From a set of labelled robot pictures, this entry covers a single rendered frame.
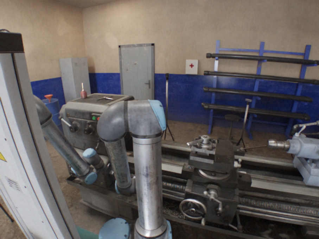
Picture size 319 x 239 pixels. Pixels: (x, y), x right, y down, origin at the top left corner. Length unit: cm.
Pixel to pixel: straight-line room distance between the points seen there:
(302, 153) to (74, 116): 200
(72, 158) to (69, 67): 404
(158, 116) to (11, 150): 44
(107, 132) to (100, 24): 514
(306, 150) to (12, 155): 169
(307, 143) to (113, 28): 505
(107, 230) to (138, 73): 433
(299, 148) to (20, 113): 163
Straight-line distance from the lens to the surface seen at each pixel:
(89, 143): 170
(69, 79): 499
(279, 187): 151
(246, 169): 176
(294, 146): 155
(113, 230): 87
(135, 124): 56
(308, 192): 161
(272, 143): 150
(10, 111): 46
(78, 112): 164
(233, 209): 138
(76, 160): 107
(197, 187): 124
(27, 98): 46
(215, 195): 119
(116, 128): 58
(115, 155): 73
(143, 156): 60
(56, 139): 97
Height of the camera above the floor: 171
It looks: 21 degrees down
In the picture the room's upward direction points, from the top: straight up
